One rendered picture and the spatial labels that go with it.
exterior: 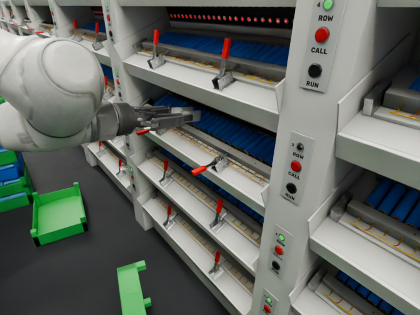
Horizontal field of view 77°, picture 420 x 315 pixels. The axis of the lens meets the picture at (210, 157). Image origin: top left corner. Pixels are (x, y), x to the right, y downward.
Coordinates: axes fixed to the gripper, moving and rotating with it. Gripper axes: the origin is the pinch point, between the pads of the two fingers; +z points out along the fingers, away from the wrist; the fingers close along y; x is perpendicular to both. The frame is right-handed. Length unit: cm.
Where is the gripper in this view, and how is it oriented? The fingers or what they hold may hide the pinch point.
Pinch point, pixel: (186, 114)
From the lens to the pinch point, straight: 74.0
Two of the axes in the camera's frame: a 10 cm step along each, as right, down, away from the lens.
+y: -6.2, -3.9, 6.8
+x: -1.3, 9.0, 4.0
